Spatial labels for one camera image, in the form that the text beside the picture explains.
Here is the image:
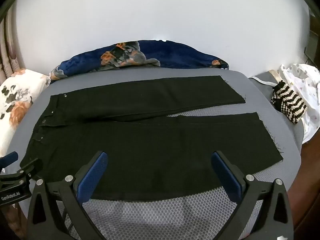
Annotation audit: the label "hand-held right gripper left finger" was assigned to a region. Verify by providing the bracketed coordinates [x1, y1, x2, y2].
[26, 151, 108, 240]

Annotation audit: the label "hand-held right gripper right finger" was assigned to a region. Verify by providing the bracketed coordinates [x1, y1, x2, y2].
[211, 151, 294, 240]

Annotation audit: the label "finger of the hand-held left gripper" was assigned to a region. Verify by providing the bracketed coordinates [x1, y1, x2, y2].
[15, 158, 43, 180]
[0, 151, 19, 168]

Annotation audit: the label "black pants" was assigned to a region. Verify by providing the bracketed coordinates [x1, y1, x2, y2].
[19, 75, 284, 202]

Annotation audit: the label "grey mesh mat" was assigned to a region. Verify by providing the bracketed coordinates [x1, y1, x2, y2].
[19, 69, 304, 240]

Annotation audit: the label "white floral pillow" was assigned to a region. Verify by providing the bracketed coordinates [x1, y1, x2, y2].
[0, 68, 52, 158]

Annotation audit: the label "black and white striped knit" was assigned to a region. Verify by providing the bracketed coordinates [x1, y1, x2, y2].
[271, 80, 307, 124]

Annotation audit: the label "beige curtain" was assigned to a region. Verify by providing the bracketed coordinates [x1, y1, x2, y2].
[0, 5, 25, 85]

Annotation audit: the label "grey pillow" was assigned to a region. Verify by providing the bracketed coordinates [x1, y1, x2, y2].
[249, 70, 282, 98]

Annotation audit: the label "white dotted cloth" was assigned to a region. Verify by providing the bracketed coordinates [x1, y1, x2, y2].
[279, 63, 320, 144]

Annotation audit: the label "blue floral blanket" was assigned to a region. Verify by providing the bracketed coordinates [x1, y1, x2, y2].
[50, 40, 230, 81]

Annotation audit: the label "wooden furniture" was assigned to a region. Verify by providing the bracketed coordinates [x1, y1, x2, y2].
[304, 7, 320, 68]

